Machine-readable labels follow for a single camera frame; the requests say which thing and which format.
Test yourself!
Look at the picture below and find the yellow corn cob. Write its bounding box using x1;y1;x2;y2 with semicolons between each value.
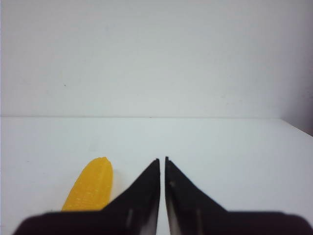
62;157;113;212

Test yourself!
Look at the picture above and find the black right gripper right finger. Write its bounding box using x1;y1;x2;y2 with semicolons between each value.
164;157;313;235

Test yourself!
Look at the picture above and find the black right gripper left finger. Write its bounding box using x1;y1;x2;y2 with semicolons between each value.
14;159;160;235

